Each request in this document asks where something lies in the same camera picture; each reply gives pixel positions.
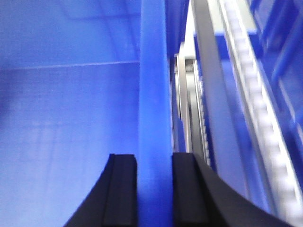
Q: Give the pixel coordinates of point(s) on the dark metal divider rail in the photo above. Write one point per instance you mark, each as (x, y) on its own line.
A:
(215, 95)

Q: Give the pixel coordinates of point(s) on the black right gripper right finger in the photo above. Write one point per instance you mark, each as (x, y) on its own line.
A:
(202, 199)

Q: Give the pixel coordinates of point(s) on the white roller conveyor track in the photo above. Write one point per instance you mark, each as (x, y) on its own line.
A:
(286, 192)

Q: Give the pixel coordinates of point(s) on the blue bin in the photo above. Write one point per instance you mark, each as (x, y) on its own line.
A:
(79, 80)
(280, 34)

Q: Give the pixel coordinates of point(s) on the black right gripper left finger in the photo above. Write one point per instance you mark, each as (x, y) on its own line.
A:
(112, 202)

